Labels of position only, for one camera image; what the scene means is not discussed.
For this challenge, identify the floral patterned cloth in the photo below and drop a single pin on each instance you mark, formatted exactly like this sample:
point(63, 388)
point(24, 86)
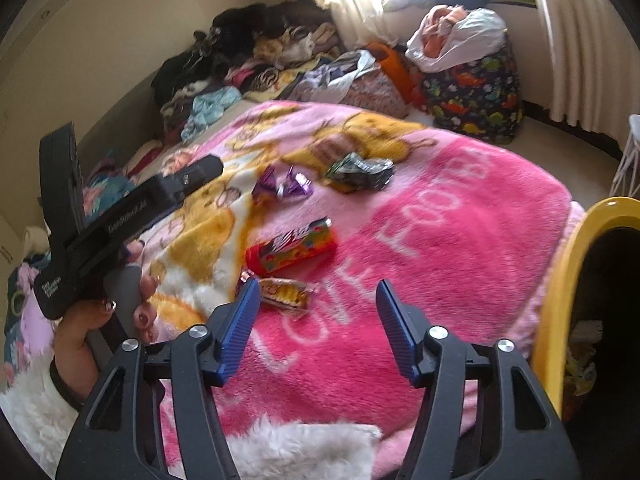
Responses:
point(22, 305)

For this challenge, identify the white fluffy cloth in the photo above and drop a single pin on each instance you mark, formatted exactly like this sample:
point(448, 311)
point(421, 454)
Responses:
point(300, 452)

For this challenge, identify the white plastic bag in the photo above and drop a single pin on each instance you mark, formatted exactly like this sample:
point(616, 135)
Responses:
point(470, 35)

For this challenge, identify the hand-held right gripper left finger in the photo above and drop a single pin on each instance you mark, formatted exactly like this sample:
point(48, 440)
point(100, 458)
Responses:
point(240, 330)

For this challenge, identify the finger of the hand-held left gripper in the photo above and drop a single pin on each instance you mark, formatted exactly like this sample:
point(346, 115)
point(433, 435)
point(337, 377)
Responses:
point(197, 172)

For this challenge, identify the black and silver wrapper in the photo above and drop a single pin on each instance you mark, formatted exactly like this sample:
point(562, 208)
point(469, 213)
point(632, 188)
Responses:
point(357, 172)

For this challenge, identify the dinosaur print fabric basket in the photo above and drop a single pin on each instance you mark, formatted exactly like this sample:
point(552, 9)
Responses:
point(475, 97)

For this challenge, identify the black wrist band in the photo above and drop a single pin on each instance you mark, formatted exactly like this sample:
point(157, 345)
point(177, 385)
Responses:
point(60, 386)

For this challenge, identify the teal cloth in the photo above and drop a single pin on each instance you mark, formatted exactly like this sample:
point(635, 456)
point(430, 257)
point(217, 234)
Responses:
point(210, 110)

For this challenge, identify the red candy tube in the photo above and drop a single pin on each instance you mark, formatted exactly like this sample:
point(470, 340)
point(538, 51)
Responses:
point(292, 247)

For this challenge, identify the floral fabric bag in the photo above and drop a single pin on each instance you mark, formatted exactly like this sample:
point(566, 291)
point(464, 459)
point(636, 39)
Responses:
point(372, 92)

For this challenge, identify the yellow and orange wrapper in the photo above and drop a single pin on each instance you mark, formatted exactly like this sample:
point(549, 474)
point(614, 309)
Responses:
point(282, 292)

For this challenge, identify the pink printed blanket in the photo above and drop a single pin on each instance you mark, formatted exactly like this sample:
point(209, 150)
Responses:
point(400, 240)

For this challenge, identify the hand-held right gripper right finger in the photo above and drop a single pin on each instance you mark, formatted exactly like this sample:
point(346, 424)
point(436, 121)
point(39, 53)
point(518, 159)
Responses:
point(400, 340)

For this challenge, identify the person's left hand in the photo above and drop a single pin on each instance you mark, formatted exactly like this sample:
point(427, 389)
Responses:
point(72, 345)

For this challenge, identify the pile of dark clothes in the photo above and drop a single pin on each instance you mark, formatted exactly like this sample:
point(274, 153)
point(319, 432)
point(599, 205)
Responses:
point(240, 40)

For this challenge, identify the person's left forearm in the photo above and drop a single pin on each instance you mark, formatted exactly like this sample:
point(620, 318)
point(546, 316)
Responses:
point(30, 415)

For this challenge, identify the yellow plastic bin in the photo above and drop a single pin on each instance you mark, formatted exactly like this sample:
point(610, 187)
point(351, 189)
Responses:
point(555, 285)

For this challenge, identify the orange cloth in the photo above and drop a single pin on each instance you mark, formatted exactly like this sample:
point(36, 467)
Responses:
point(395, 70)

